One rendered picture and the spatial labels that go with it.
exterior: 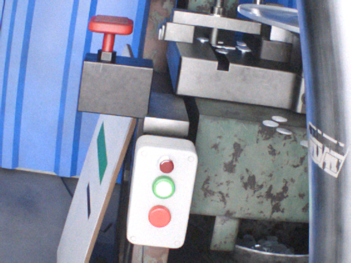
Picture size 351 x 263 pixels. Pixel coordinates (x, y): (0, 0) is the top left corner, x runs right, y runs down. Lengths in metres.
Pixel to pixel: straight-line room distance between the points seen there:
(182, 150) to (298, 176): 0.22
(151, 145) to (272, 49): 0.34
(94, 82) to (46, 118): 1.47
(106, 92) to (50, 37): 1.41
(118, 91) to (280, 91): 0.26
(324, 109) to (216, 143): 0.56
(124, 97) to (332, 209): 0.55
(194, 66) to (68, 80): 1.31
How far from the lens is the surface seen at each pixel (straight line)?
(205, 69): 1.10
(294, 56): 1.13
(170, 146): 0.92
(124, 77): 0.98
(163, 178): 0.91
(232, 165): 1.04
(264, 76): 1.11
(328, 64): 0.48
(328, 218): 0.48
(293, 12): 1.27
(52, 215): 2.22
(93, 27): 0.97
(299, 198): 1.08
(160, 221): 0.93
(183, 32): 1.20
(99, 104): 0.99
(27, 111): 2.45
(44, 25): 2.38
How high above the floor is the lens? 0.91
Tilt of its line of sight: 17 degrees down
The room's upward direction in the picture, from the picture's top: 8 degrees clockwise
